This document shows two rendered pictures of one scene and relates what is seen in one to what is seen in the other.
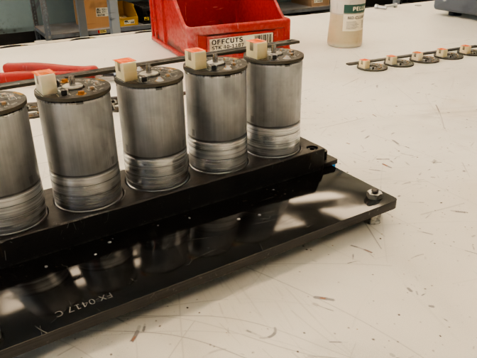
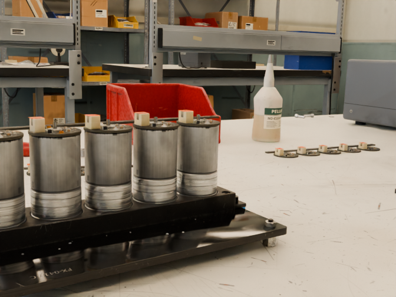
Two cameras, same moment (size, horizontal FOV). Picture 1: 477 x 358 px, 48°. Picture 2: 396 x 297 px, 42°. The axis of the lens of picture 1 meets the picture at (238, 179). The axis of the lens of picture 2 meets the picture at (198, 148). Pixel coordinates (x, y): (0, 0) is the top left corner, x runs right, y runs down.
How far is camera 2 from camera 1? 0.07 m
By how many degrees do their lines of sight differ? 15
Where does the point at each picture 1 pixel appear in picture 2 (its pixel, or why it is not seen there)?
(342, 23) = (263, 122)
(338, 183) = (244, 217)
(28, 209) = (14, 211)
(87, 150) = (61, 173)
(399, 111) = (302, 182)
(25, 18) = not seen: outside the picture
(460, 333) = not seen: outside the picture
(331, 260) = (236, 265)
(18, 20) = not seen: outside the picture
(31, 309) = (12, 274)
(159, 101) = (114, 143)
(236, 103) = (169, 151)
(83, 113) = (61, 145)
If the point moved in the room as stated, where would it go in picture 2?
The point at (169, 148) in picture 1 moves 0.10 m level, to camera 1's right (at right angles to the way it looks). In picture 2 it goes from (119, 178) to (314, 182)
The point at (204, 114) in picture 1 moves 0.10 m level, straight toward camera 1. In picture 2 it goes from (145, 157) to (143, 217)
